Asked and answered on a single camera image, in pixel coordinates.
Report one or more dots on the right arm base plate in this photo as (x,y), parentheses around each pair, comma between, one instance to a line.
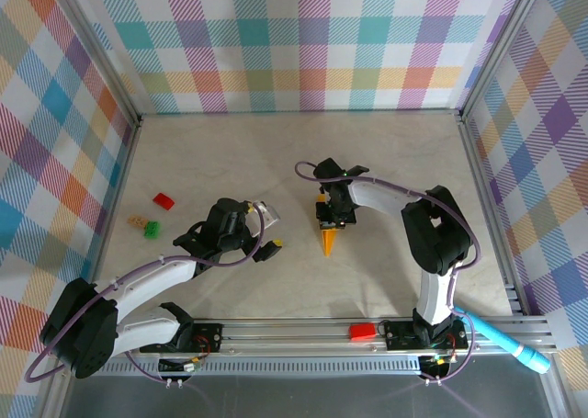
(399,335)

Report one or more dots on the checked fabric panel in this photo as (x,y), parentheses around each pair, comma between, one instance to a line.
(298,37)
(551,138)
(41,138)

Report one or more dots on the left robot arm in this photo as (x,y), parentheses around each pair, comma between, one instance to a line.
(151,275)

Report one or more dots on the aluminium corner post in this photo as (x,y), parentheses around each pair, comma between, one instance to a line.
(498,46)
(108,59)

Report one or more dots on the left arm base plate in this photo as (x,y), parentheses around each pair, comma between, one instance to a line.
(211,335)

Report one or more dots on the wide aluminium base rail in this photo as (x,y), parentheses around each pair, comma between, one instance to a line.
(285,340)

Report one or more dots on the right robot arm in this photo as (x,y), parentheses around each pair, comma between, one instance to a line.
(436,234)

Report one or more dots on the small red curved block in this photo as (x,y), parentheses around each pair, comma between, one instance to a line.
(164,201)

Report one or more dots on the green toy brick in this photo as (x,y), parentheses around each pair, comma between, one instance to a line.
(152,229)

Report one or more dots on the small wooden block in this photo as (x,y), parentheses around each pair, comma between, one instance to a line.
(137,221)

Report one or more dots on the aluminium side rail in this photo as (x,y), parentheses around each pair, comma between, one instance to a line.
(121,184)
(488,206)

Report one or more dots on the red rectangular block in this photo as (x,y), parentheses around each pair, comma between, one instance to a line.
(363,332)

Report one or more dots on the light blue cylinder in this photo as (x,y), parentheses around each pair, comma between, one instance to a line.
(528,356)

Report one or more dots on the thin aluminium table rail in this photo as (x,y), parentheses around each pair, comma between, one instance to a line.
(298,111)

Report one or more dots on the grey metal sheet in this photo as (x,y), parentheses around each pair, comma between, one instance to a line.
(298,399)

